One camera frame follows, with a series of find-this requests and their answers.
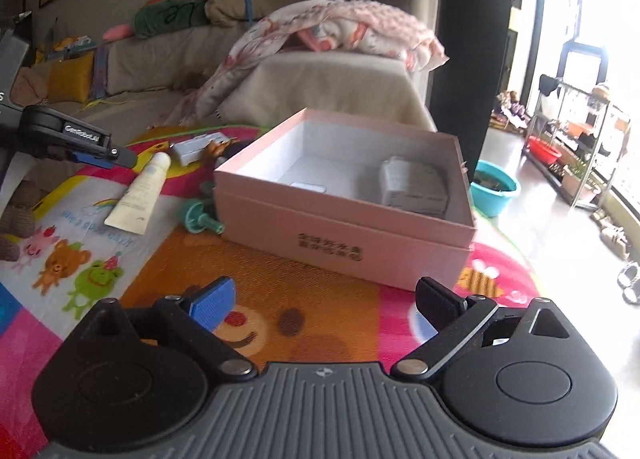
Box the yellow cushion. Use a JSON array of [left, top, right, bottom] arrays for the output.
[[48, 52, 94, 104]]

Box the green plastic crank toy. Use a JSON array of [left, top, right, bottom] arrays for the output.
[[179, 182, 224, 236]]

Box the colourful cartoon play mat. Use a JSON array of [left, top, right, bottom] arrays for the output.
[[0, 124, 542, 459]]

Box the cream lotion tube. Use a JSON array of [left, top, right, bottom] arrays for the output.
[[104, 152, 171, 236]]

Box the pink cardboard box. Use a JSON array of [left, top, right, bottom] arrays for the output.
[[214, 109, 476, 290]]

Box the red plastic basin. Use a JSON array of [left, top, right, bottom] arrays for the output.
[[526, 136, 562, 166]]

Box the white battery charger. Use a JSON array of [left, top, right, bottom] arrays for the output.
[[169, 132, 230, 166]]

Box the metal shelf rack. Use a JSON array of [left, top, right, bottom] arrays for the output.
[[522, 74, 631, 212]]

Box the green plush toy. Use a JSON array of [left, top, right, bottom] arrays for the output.
[[131, 0, 210, 38]]

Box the golden bear figurine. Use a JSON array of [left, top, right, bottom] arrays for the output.
[[201, 139, 238, 163]]

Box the teal plastic basin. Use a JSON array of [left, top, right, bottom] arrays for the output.
[[470, 160, 521, 218]]

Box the beige covered sofa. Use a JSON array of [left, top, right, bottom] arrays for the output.
[[50, 26, 436, 141]]

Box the floral pink blanket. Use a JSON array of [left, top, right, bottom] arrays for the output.
[[164, 0, 448, 125]]

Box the white packet in box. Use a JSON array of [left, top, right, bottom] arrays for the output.
[[380, 156, 449, 217]]

